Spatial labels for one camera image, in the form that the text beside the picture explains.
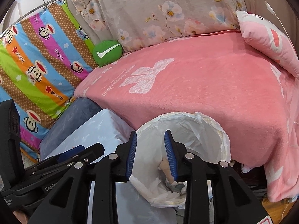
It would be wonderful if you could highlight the colourful monkey striped bedding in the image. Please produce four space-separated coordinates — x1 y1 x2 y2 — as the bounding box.
1 0 97 161

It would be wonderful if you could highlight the small pink white pillow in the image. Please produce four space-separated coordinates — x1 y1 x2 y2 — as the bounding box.
236 11 298 78

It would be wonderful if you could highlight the white lined trash bin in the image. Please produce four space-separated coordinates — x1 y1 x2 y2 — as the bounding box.
130 112 231 208

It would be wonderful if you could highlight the grey floral quilt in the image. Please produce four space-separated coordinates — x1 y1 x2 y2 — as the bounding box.
68 0 246 52

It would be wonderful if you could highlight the green checkmark plush cushion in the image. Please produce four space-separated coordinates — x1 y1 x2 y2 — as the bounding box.
92 40 123 67

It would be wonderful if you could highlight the dark blue cushion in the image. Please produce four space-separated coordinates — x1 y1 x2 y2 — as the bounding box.
40 98 102 160

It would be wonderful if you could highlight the person's left hand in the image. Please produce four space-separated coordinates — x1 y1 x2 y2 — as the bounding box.
13 211 29 224

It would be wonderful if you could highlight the tan stocking cloth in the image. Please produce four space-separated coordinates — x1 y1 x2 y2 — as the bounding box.
158 158 175 185

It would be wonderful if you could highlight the pink bow blanket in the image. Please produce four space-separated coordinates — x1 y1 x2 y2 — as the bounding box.
75 31 298 202

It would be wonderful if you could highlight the white cable with switch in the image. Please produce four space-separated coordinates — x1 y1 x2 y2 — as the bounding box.
249 0 292 43

